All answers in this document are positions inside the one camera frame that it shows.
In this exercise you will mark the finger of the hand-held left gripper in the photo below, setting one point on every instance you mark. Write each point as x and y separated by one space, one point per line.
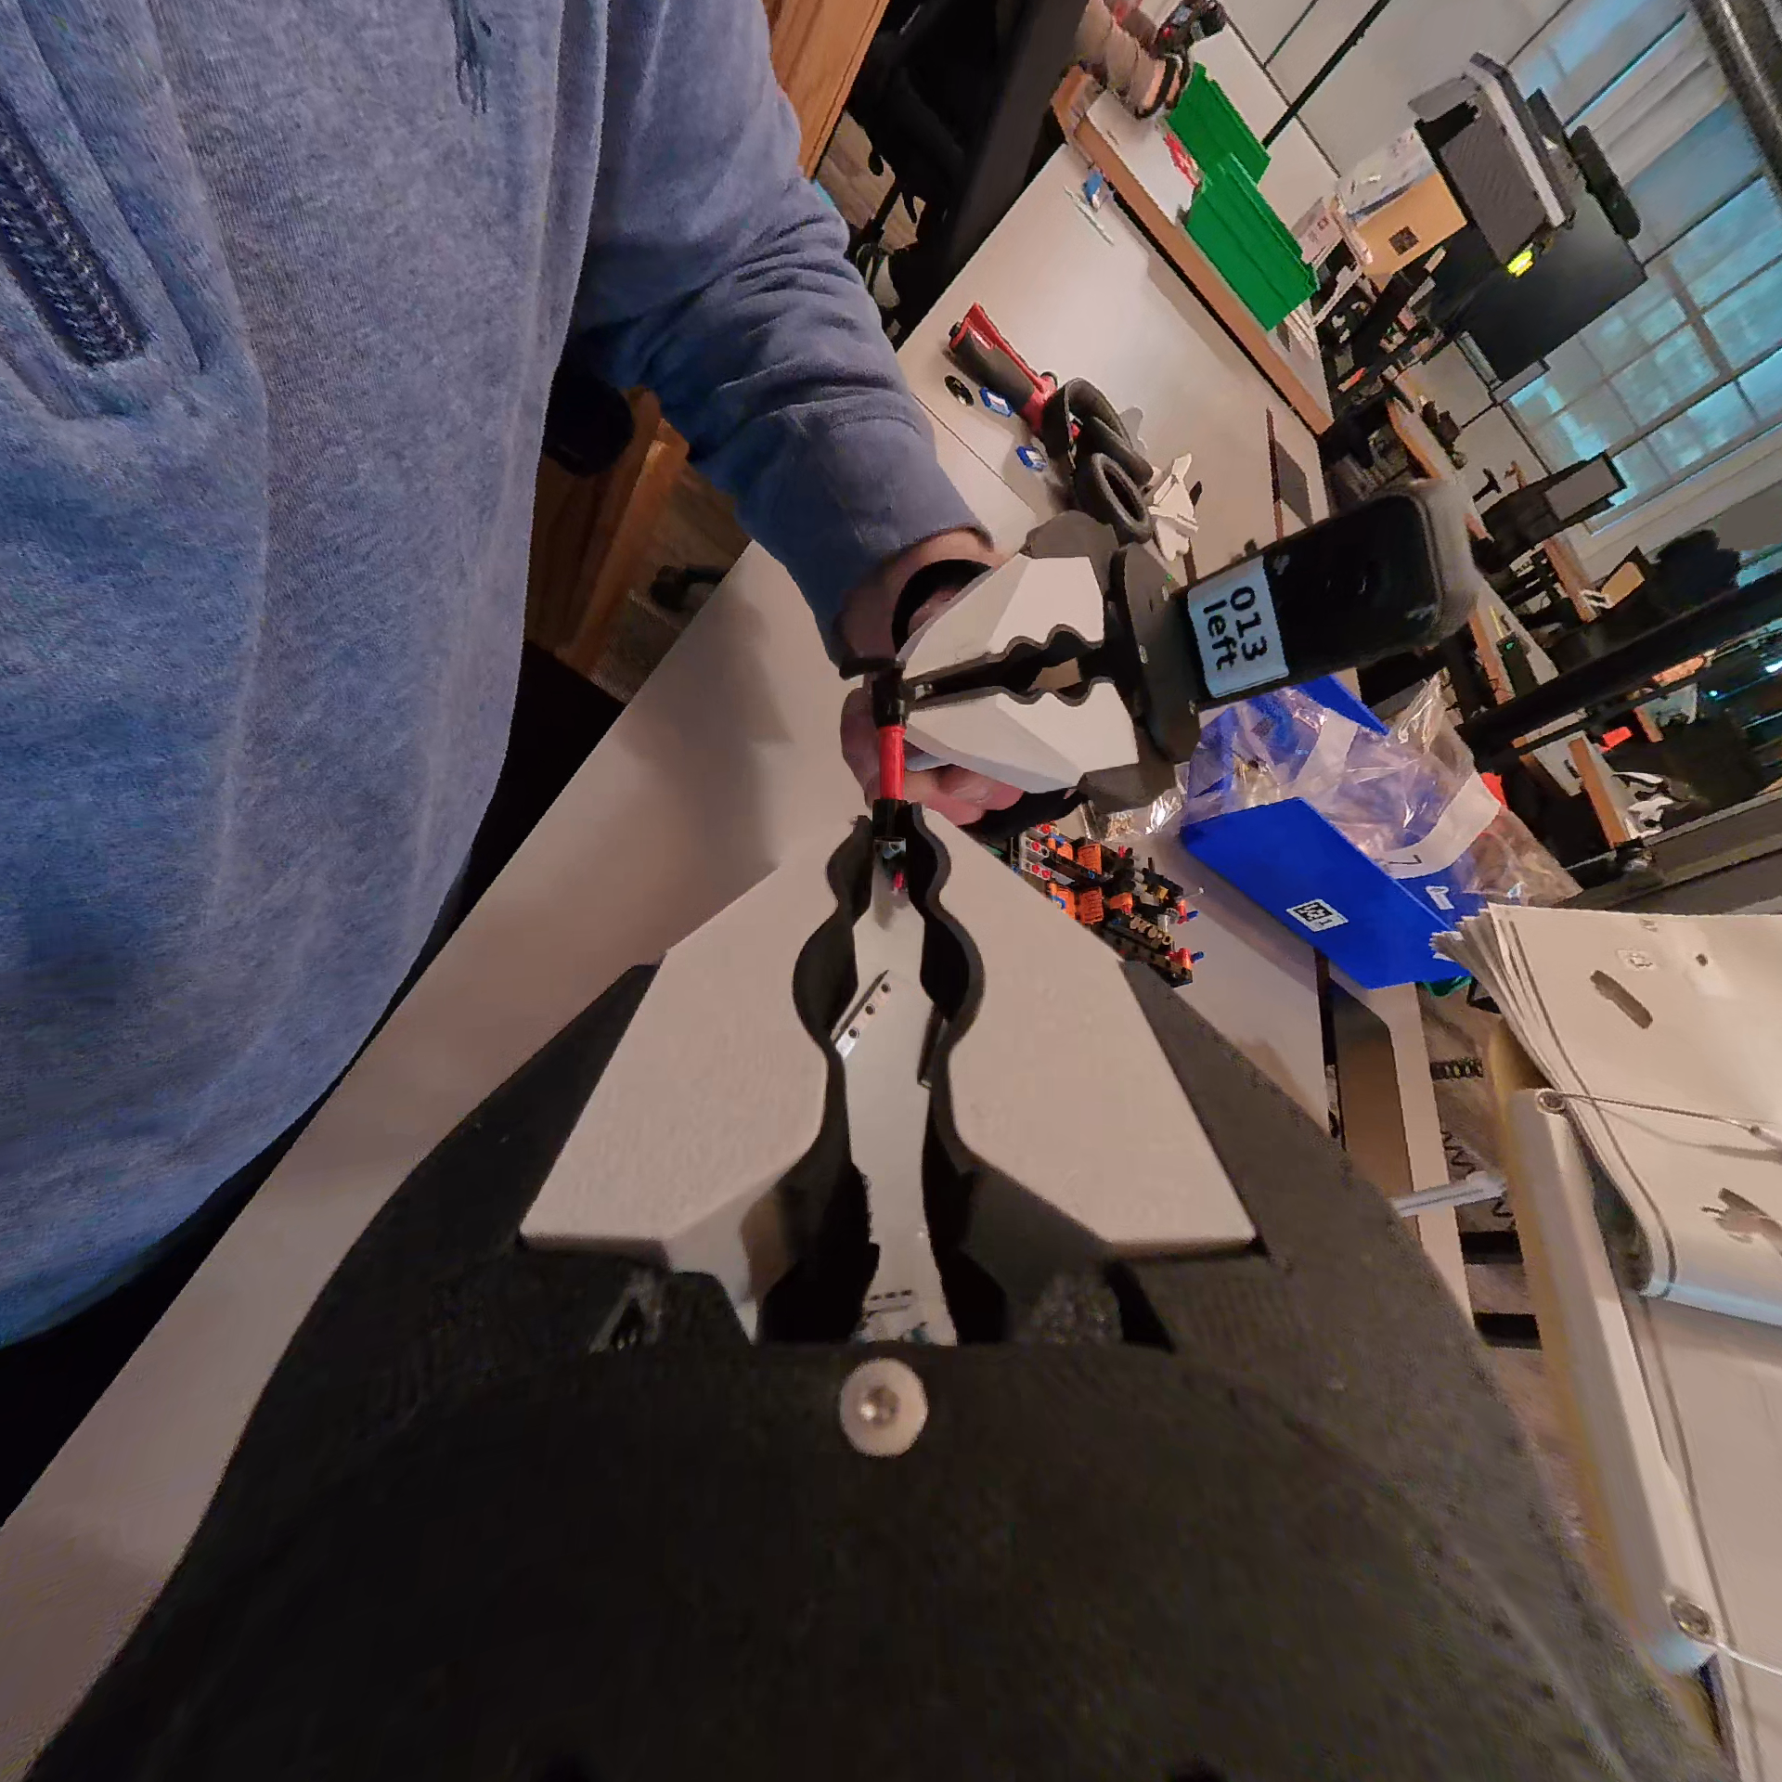
1017 606
1030 730

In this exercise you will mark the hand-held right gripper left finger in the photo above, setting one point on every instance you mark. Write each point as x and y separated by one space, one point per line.
684 1102

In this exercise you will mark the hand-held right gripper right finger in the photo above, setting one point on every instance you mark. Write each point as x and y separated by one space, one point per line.
1085 1102

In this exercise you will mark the red lego pin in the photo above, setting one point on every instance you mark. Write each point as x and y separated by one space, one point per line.
891 757

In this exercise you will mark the small black lego bush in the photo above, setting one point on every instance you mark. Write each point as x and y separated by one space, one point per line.
893 836

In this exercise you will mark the person's left forearm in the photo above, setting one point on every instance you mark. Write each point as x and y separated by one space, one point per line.
806 418

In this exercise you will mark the partly built lego model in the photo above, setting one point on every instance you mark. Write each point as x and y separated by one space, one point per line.
1113 896

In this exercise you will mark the light grey lego brick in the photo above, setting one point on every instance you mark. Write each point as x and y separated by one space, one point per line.
859 1014

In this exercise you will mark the person's left hand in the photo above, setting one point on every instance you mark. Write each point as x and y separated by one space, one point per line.
867 634

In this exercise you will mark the white plastic parts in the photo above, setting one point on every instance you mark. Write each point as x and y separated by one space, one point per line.
1170 502

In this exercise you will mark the red and black tool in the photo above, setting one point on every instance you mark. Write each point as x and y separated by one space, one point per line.
1000 363

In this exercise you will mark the black pole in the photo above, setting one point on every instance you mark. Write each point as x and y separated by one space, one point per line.
1629 669

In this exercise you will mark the green plastic bin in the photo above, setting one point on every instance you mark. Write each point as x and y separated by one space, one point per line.
1245 246
1219 118

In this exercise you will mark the black television screen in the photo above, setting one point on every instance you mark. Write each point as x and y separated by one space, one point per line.
1546 301

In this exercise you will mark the grey flat panel device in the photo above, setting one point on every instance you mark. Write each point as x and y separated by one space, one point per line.
1488 152

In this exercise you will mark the open instruction booklet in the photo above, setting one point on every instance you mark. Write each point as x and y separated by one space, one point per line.
1644 1058

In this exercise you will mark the white book stand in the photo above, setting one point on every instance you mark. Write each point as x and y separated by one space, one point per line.
1601 1391

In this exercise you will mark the person's blue sweater torso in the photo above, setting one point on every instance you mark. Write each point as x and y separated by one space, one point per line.
279 556

